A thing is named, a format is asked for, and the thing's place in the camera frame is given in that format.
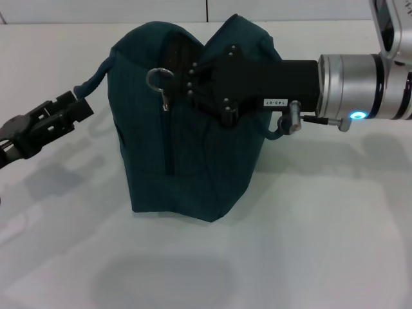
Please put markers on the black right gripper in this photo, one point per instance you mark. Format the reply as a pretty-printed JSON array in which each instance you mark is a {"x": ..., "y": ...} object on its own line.
[{"x": 273, "y": 83}]

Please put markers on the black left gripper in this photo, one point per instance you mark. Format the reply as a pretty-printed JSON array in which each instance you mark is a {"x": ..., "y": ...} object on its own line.
[{"x": 11, "y": 132}]

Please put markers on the dark teal lunch bag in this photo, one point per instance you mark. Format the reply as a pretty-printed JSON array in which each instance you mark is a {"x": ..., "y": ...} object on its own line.
[{"x": 154, "y": 161}]

